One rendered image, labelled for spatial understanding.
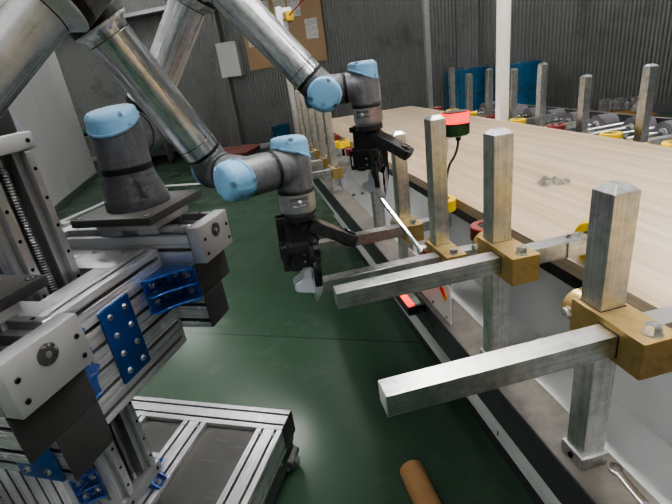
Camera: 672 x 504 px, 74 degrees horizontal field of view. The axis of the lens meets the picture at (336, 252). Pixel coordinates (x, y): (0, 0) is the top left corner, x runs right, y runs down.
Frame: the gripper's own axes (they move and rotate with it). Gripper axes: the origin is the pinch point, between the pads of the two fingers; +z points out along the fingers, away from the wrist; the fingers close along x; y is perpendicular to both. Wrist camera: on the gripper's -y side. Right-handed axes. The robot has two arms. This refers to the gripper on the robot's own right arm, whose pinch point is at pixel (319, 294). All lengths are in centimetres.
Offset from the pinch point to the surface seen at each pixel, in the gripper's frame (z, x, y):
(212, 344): 83, -124, 46
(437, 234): -8.4, -2.1, -29.5
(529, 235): -9.0, 8.9, -45.9
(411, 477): 74, -8, -22
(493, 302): -3.5, 22.9, -29.3
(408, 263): -4.2, 1.6, -20.8
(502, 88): -27, -134, -126
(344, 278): -3.6, 1.5, -5.7
